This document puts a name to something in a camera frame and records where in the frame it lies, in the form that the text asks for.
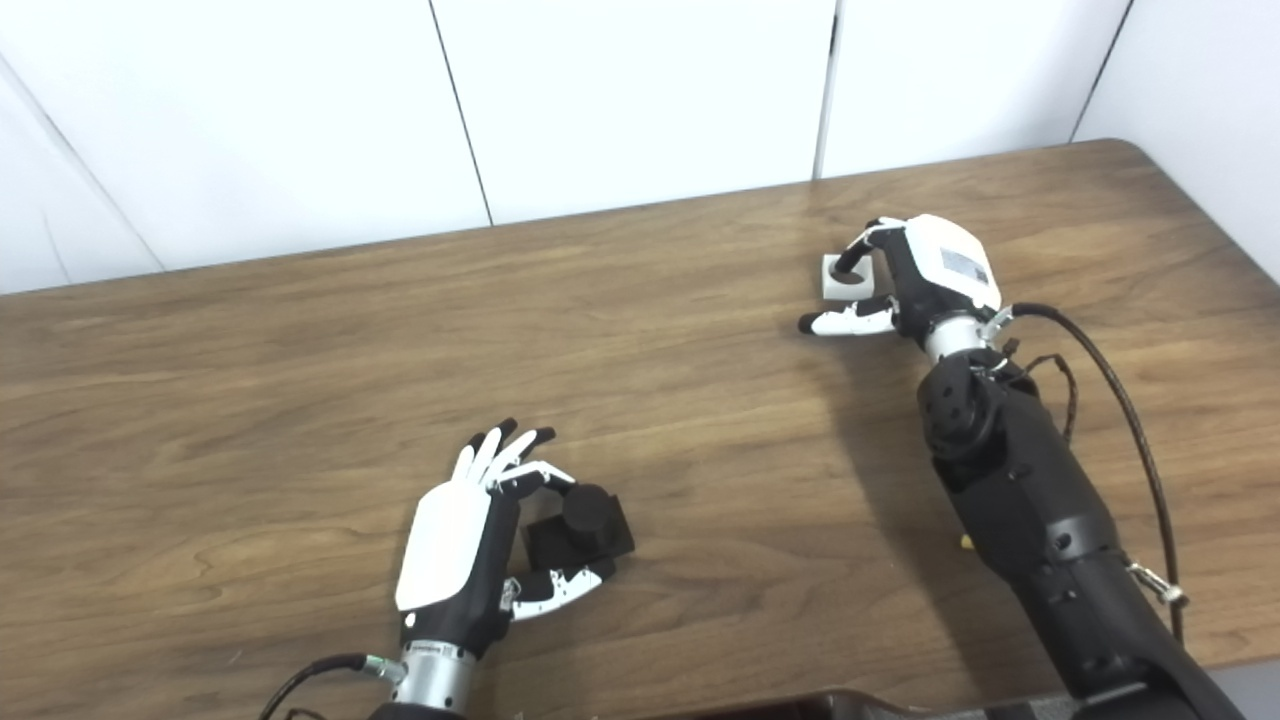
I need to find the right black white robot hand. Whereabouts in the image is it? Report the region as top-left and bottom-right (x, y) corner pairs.
(798, 214), (1003, 341)

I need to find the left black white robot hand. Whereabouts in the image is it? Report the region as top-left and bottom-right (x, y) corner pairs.
(395, 418), (617, 658)

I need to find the white square piece with hole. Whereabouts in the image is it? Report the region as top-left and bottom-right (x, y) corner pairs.
(822, 253), (894, 299)

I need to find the black peg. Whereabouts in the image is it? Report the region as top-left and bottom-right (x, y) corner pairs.
(523, 484), (637, 573)

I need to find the dark robot torso edge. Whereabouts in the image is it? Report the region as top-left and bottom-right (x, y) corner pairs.
(640, 688), (1081, 720)

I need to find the thin black right arm wire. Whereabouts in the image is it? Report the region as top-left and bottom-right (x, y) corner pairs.
(1000, 340), (1079, 446)

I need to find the thick black left wrist cable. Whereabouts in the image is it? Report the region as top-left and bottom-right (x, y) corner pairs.
(258, 653), (406, 720)

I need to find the thick black wrist cable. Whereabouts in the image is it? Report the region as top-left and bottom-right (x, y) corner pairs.
(985, 302), (1191, 646)
(258, 653), (406, 720)

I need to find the thick black right wrist cable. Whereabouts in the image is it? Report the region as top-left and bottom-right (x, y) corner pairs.
(985, 302), (1191, 646)

